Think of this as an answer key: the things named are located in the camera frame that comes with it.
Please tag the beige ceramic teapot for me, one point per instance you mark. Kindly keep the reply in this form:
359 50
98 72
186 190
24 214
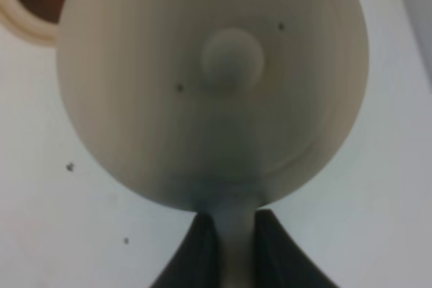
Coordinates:
215 106

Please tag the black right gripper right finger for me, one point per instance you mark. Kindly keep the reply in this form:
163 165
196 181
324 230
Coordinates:
278 261

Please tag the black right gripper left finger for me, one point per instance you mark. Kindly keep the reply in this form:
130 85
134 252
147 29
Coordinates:
197 262

